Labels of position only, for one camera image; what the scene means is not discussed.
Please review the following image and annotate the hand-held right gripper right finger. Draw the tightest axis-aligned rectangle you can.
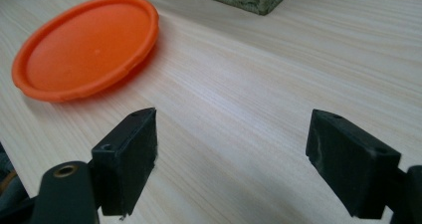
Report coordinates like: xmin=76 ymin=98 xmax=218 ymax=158
xmin=305 ymin=109 xmax=402 ymax=220

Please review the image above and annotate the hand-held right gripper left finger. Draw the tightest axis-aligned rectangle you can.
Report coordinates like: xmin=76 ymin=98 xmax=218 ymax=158
xmin=91 ymin=107 xmax=158 ymax=217

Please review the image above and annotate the orange plastic plate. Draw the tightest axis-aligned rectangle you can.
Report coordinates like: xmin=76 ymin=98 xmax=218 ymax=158
xmin=11 ymin=0 xmax=160 ymax=103

